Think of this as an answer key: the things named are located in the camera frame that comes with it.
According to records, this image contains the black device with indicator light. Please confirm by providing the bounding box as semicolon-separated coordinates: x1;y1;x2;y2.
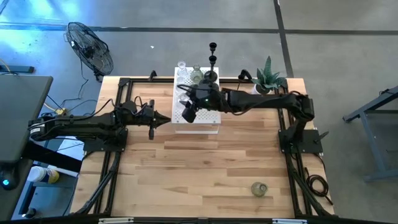
0;164;20;191

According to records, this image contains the clear glass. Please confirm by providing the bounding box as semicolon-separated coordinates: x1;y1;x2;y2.
190;64;205;84

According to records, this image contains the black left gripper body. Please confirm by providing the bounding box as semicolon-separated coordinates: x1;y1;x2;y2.
136;100;157;140

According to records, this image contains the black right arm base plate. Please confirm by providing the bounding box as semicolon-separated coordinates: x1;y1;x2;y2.
278;129;324;154

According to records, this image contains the black aluminium table frame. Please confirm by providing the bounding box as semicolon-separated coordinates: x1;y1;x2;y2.
73;77;335;220

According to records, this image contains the white and yellow canister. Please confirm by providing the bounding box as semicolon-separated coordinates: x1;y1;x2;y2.
27;166;60;184

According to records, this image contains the snake plant in white pot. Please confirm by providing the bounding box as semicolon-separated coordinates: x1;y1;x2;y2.
251;55;287;95

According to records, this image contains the blue-grey table trestle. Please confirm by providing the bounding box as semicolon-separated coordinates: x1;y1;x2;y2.
342;85;398;183

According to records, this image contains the white perforated metal shelf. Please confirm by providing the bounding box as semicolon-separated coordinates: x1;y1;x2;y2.
170;67;222;135

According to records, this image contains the black flat floor bar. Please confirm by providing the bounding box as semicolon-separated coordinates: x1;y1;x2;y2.
0;64;35;74

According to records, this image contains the coiled black cable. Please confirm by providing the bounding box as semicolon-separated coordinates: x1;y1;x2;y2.
304;167;334;206

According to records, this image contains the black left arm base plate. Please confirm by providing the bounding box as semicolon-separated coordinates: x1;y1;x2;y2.
83;127;129;153

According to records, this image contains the dark grey desk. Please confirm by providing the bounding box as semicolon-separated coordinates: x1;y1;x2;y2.
0;75;53;164

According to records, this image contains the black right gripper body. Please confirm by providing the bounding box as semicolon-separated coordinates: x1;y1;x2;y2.
182;88;225;124

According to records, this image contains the silver edge bracket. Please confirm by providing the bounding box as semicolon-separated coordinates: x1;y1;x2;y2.
272;218;308;224
98;217;134;224

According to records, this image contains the small black floor object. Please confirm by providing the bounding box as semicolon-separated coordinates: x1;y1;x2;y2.
21;207;37;219

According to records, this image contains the black floor fan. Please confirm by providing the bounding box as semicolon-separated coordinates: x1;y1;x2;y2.
64;21;114;82

